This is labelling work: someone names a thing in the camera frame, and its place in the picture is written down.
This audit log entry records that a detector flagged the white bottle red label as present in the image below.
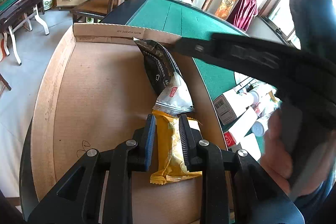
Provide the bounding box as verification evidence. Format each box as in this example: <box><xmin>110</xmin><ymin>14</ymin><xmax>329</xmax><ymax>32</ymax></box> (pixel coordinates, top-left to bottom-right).
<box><xmin>251</xmin><ymin>115</ymin><xmax>270</xmax><ymax>137</ymax></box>

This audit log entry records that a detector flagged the yellow cheese cracker packet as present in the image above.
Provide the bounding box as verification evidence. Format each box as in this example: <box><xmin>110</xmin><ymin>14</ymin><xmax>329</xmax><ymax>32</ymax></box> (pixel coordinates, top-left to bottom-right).
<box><xmin>150</xmin><ymin>110</ymin><xmax>202</xmax><ymax>185</ymax></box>

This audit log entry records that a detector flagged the black and white snack bag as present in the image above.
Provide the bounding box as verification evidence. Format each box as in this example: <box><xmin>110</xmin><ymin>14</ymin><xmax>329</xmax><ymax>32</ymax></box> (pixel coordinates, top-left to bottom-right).
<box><xmin>133</xmin><ymin>38</ymin><xmax>194</xmax><ymax>117</ymax></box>

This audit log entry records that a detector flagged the right hand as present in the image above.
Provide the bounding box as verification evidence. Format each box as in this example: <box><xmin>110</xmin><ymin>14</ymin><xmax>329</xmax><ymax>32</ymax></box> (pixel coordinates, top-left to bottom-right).
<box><xmin>260</xmin><ymin>109</ymin><xmax>335</xmax><ymax>196</ymax></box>

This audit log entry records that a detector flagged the dark red cloth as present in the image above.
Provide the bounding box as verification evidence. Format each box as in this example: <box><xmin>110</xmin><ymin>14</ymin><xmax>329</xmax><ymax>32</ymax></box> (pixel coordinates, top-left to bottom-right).
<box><xmin>227</xmin><ymin>0</ymin><xmax>258</xmax><ymax>32</ymax></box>

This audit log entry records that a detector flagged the shallow cardboard box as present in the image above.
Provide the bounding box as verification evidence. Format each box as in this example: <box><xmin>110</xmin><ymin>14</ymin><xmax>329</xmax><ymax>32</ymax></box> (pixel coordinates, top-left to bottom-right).
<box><xmin>30</xmin><ymin>23</ymin><xmax>234</xmax><ymax>224</ymax></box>

